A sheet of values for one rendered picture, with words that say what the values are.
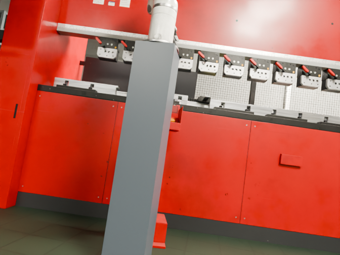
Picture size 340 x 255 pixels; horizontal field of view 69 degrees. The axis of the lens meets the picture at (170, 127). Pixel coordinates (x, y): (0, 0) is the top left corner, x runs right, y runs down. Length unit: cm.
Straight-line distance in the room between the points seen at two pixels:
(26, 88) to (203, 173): 136
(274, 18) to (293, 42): 24
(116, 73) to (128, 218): 176
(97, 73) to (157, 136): 169
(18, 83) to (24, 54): 21
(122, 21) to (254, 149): 141
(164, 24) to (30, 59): 111
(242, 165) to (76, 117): 123
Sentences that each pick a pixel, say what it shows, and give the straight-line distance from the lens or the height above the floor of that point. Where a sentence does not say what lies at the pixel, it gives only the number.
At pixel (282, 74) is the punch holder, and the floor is 123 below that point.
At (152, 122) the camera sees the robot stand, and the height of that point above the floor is 65.
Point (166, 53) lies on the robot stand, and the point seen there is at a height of 95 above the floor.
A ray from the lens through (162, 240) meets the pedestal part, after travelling 155.
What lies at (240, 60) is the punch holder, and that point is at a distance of 207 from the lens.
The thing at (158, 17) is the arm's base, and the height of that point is 113.
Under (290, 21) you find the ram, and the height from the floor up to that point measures 167.
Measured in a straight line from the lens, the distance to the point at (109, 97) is 186.
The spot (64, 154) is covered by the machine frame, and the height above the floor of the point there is 40.
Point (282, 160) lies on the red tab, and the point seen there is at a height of 57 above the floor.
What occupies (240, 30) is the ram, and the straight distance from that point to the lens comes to 217.
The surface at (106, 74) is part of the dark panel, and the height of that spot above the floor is 119.
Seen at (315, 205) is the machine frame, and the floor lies 30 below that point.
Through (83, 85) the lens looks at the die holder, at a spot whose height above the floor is 93.
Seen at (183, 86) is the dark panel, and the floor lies 117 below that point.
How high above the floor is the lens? 54
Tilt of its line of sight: 5 degrees up
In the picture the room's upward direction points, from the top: 8 degrees clockwise
